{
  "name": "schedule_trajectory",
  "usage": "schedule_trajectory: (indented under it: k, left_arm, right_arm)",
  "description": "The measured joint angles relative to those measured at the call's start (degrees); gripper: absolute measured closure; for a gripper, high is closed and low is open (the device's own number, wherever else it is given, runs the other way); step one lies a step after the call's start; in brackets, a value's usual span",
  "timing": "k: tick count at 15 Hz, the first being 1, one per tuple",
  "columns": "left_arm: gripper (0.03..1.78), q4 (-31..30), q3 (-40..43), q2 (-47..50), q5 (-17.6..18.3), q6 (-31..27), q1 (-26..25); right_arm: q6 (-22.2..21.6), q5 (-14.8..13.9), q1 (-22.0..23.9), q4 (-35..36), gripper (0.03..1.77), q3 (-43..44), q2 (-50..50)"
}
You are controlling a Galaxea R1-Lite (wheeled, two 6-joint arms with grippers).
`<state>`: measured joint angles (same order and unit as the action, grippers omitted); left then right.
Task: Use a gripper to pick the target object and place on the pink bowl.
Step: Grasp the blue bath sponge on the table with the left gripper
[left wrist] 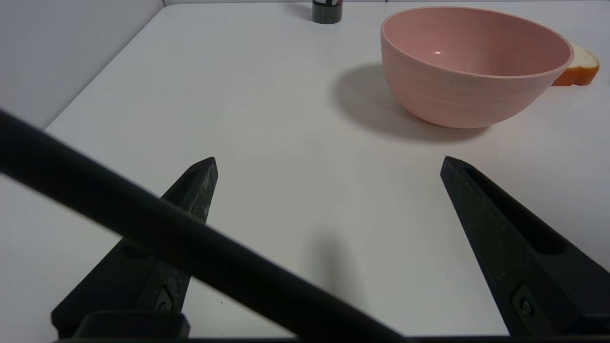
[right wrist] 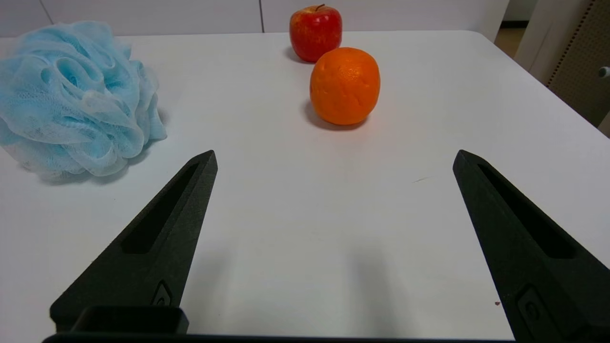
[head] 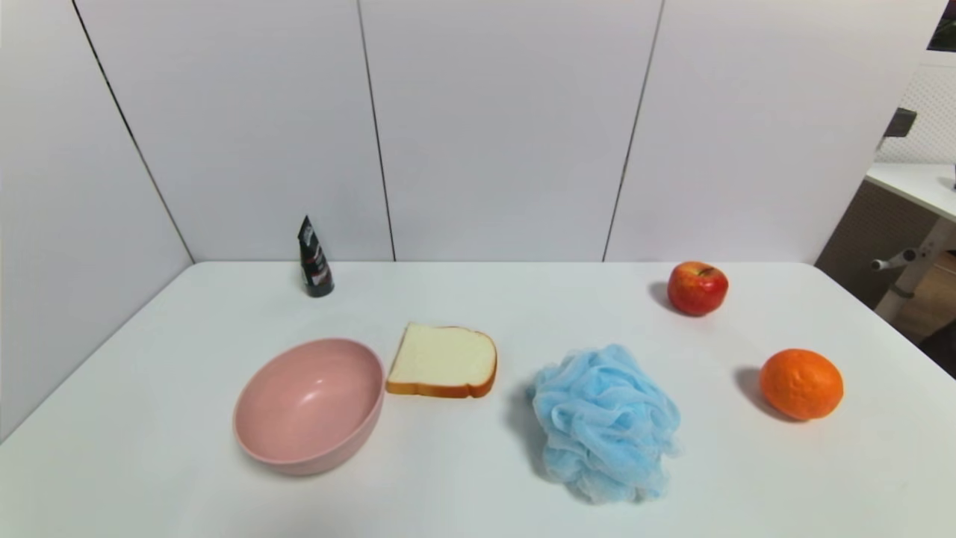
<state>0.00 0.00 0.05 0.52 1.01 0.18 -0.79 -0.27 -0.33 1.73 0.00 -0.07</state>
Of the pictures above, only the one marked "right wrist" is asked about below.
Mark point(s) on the light blue mesh bath loofah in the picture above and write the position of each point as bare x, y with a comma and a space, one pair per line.
76, 100

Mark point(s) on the orange fruit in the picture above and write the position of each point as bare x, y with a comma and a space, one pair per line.
345, 85

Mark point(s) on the white desk leg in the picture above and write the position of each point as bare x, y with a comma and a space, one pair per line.
548, 33

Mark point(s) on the red apple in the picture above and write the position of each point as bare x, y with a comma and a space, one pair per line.
315, 32

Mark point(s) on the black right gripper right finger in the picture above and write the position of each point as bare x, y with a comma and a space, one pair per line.
533, 247

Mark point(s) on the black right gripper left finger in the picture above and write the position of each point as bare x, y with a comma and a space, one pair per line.
157, 247

